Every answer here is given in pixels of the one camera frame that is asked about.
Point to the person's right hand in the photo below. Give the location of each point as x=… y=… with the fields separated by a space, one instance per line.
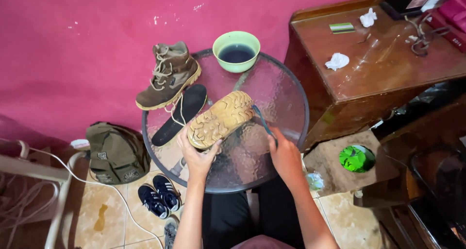
x=287 y=158

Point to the person's left hand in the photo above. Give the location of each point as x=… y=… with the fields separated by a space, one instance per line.
x=196 y=158

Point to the person's right fingers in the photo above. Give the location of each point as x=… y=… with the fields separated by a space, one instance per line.
x=273 y=139

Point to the blue toothbrush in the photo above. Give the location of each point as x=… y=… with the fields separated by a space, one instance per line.
x=263 y=121

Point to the brown boot with tan sole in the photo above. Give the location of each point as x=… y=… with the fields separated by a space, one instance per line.
x=220 y=119

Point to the round glass table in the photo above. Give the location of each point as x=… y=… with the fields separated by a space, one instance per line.
x=251 y=158

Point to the crumpled clear plastic wrapper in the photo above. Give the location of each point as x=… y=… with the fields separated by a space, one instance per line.
x=315 y=180

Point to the person's black trousers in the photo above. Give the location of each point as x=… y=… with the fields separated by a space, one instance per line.
x=251 y=212

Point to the brown mat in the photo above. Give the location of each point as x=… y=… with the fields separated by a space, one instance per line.
x=346 y=165

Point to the green bowl with dark water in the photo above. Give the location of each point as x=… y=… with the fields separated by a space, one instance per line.
x=236 y=51

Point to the black shoe insole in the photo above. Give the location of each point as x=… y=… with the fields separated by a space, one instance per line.
x=180 y=114

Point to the crumpled white tissue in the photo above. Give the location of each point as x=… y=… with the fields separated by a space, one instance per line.
x=337 y=61
x=368 y=18

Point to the navy striped sneaker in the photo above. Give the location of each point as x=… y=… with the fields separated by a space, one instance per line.
x=166 y=191
x=153 y=202

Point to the brown laced boot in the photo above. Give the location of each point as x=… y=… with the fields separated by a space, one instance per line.
x=168 y=76

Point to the brown wooden desk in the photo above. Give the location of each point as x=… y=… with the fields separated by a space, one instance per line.
x=378 y=70

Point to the green striped card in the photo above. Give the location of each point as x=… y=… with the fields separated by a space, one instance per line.
x=342 y=28

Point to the grey shoe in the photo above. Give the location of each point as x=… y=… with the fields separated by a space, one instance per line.
x=170 y=232

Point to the olive green backpack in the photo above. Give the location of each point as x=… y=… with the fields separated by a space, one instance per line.
x=116 y=154

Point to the black chair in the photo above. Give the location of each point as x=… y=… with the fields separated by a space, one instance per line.
x=438 y=194

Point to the black box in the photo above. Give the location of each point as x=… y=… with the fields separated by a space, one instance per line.
x=409 y=1

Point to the red book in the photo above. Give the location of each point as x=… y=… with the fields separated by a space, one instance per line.
x=449 y=21

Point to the white plastic chair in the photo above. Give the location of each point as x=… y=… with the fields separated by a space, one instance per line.
x=40 y=190

